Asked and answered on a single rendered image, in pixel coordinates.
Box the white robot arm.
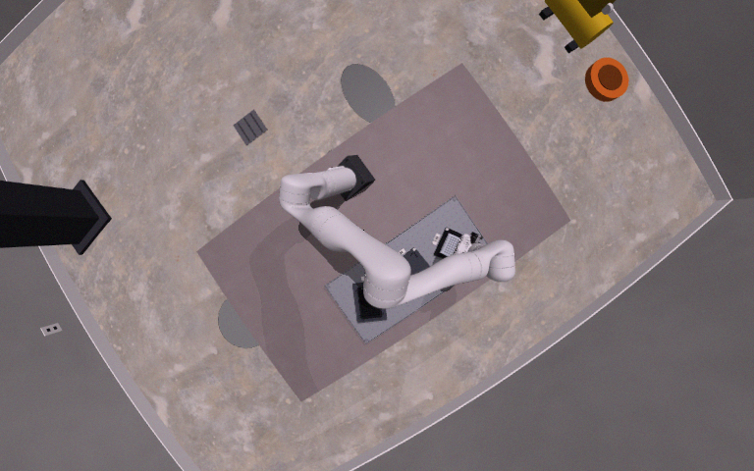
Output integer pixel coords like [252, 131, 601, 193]
[279, 166, 515, 309]

